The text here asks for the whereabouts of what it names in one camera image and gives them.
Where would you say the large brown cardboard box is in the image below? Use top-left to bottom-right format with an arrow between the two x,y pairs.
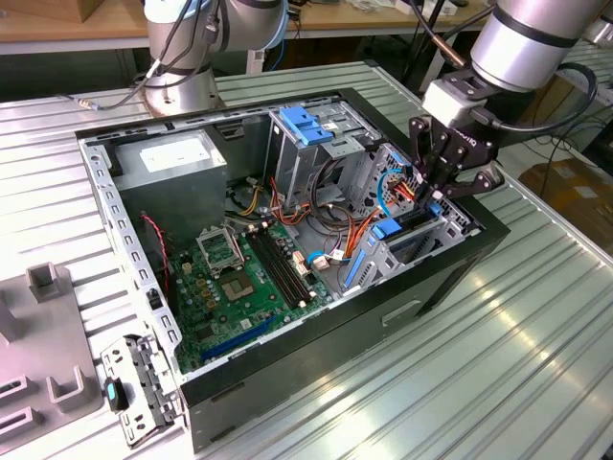
519,160 -> 613,241

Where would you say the grey metal card bracket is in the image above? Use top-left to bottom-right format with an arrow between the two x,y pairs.
100,334 -> 186,449

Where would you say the thick black camera cable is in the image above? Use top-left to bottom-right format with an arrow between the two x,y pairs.
471,61 -> 599,134

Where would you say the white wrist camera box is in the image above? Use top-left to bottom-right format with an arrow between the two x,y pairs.
421,79 -> 483,127

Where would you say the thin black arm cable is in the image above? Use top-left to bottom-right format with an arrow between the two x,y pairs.
71,0 -> 226,111

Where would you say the black latch with teal tab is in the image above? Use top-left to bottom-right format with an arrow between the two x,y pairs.
104,377 -> 129,412

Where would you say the grey metal disk bay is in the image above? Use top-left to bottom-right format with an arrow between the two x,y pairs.
337,141 -> 483,296

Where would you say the metal socket cover frame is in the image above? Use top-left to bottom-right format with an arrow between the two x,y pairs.
194,227 -> 246,278

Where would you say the small blue white wire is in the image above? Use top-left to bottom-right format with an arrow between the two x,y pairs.
306,247 -> 347,271

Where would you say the yellow and black wire bundle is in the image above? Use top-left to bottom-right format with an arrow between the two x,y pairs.
233,185 -> 265,218

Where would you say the blue plastic drive latch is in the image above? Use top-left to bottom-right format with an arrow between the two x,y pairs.
279,105 -> 336,148

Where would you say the black open PC case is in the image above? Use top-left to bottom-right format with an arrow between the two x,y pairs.
75,86 -> 511,454

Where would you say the grey parts rack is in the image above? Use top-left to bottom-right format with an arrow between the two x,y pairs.
0,261 -> 106,456

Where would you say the small white box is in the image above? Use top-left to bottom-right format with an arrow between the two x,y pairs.
399,0 -> 459,15

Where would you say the grey power supply box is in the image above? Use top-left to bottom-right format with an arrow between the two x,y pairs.
110,128 -> 229,245

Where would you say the black RAM slot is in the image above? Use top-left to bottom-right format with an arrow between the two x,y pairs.
263,224 -> 312,305
246,230 -> 296,311
258,226 -> 307,307
252,228 -> 302,309

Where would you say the blue expansion slot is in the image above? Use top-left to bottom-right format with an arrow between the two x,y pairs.
200,313 -> 278,363

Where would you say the wooden desk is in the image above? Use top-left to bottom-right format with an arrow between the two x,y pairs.
0,0 -> 494,55

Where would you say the orange red yellow power wire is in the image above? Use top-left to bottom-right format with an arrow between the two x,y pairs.
349,172 -> 425,260

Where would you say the hard disk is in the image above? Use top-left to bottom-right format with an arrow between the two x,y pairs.
343,201 -> 444,291

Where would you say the green motherboard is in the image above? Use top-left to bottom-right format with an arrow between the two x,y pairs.
168,219 -> 336,375

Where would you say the grey metal drive cage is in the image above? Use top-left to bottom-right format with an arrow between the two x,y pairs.
267,100 -> 384,207

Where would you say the blue data wire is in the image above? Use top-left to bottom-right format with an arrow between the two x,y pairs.
375,150 -> 414,221

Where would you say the metal slat frame table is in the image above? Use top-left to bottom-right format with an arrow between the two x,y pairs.
559,40 -> 613,106

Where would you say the red and black fan wire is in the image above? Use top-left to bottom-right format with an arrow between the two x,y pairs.
139,214 -> 171,291

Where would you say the orange and black wire bundle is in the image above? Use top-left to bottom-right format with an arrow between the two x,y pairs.
267,157 -> 375,241

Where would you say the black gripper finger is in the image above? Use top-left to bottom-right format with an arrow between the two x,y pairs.
433,165 -> 505,202
408,117 -> 438,208

